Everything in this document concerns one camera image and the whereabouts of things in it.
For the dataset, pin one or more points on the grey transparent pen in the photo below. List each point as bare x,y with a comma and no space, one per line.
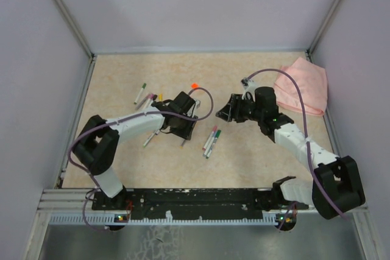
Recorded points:
145,99

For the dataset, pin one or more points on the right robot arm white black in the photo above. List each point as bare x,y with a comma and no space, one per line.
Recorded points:
336,186

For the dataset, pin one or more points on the green cap white marker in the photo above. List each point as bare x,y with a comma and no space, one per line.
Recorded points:
140,93

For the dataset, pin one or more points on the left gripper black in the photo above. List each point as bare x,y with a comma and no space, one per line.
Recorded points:
186,133

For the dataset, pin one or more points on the lilac cap paint marker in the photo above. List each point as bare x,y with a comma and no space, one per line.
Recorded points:
208,147

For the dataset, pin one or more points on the grey slotted cable duct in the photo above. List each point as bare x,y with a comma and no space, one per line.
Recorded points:
113,219

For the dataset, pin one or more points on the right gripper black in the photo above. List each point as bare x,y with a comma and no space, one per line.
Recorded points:
233,109

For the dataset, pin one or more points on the pink cap white marker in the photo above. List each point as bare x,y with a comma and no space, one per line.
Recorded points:
148,101

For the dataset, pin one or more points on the lime cap white marker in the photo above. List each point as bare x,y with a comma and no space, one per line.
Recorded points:
151,136

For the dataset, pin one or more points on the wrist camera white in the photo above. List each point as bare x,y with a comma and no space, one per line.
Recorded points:
197,104
249,86

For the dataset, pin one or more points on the black cap white marker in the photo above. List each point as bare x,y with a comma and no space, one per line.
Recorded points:
153,99

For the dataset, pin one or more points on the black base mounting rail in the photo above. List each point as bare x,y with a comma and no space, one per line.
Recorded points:
192,204

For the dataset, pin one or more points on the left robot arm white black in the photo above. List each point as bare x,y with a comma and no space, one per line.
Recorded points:
96,145

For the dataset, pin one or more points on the pink cap paint marker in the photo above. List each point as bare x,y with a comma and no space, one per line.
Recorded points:
214,129

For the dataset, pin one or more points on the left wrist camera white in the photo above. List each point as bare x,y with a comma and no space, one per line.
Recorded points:
197,104

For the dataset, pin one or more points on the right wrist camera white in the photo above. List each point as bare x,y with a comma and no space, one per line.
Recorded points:
249,86

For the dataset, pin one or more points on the pink cloth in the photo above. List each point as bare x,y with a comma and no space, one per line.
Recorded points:
307,79

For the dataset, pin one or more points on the dark green cap marker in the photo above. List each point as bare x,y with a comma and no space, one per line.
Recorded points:
213,145

